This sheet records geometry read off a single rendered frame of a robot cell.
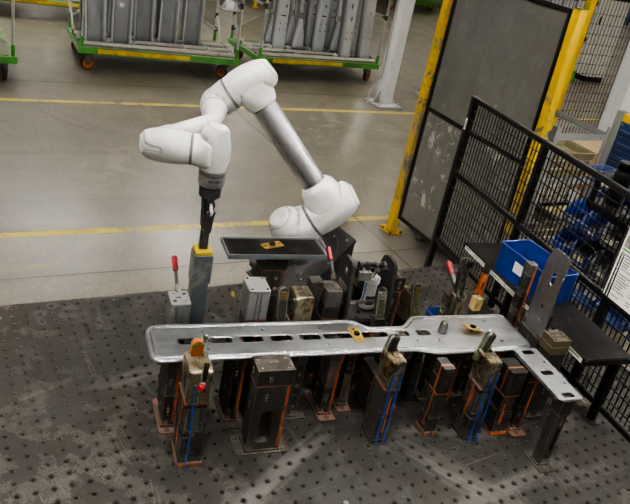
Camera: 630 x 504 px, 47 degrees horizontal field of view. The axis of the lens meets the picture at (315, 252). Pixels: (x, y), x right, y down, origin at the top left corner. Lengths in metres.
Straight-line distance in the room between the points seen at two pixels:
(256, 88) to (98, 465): 1.47
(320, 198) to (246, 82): 0.54
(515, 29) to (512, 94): 0.39
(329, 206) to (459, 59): 2.50
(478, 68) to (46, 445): 3.70
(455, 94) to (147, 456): 3.61
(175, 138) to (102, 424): 0.94
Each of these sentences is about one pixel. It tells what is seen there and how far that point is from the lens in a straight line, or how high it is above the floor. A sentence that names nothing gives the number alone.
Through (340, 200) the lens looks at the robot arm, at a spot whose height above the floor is 1.23.
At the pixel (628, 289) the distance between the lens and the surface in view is 2.93.
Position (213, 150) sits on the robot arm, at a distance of 2.37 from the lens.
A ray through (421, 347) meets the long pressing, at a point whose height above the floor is 1.00.
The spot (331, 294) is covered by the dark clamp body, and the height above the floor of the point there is 1.07.
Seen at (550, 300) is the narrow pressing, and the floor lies 1.15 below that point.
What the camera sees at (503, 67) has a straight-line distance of 4.89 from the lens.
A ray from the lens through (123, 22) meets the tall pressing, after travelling 9.06.
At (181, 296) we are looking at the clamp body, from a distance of 2.45.
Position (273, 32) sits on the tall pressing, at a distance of 10.13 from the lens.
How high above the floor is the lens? 2.34
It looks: 26 degrees down
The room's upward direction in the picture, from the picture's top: 12 degrees clockwise
